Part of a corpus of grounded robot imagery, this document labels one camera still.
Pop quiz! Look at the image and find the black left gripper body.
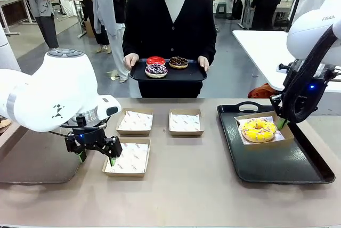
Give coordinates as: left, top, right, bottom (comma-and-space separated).
65, 116, 107, 152

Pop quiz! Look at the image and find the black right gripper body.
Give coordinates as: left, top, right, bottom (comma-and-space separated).
301, 77, 327, 113

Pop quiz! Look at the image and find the brown cardboard food box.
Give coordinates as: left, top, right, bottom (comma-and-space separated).
168, 108, 205, 137
234, 110, 295, 149
102, 137, 151, 178
116, 108, 154, 136

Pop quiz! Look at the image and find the yellow iced sprinkle donut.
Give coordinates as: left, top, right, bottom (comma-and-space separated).
239, 118, 278, 143

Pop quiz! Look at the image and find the dark donut with striped icing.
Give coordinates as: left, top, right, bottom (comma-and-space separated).
144, 63, 168, 79

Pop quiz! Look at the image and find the red glazed donut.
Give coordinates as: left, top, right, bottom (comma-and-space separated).
146, 56, 166, 66

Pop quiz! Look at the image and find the small black serving tray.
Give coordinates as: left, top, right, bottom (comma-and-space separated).
129, 58, 208, 82

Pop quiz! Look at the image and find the chocolate donut with sprinkles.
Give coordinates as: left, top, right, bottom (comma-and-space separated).
168, 56, 189, 69

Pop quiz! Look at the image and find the person's left forearm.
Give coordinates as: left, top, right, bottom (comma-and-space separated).
196, 32, 217, 60

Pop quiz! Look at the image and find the person's right forearm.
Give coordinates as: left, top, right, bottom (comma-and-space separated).
122, 32, 141, 58

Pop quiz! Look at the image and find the person's right hand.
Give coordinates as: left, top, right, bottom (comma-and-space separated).
124, 53, 140, 71

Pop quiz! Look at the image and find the person's left hand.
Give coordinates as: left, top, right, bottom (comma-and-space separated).
197, 55, 210, 73

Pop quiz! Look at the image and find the orange bag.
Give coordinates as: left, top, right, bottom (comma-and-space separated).
247, 83, 280, 99

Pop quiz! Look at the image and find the black stand pole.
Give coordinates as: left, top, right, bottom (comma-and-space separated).
286, 0, 307, 33

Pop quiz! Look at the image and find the brown cardboard carton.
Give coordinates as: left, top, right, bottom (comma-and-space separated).
84, 20, 96, 38

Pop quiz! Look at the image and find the mannequin in beige top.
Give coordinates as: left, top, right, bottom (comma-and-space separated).
20, 0, 61, 52

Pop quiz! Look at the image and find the person in black cardigan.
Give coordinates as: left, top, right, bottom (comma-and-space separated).
121, 0, 217, 99

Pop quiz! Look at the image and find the mannequin in grey cardigan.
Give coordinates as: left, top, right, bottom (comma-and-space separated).
92, 0, 130, 84

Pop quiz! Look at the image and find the green plastic stool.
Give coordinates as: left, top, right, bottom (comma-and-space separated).
215, 2, 227, 18

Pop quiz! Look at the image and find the mannequin in black trousers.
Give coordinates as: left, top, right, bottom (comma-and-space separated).
73, 0, 111, 54

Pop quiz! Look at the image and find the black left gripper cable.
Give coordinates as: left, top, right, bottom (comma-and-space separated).
50, 121, 109, 140

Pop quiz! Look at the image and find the black cable sleeve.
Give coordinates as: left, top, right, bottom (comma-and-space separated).
281, 24, 341, 124

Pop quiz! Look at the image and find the dark rectangular handled tray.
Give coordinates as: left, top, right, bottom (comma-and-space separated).
0, 125, 80, 185
217, 101, 336, 185

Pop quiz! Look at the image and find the beige mannequin base plate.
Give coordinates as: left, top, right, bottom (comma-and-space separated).
106, 69, 128, 82

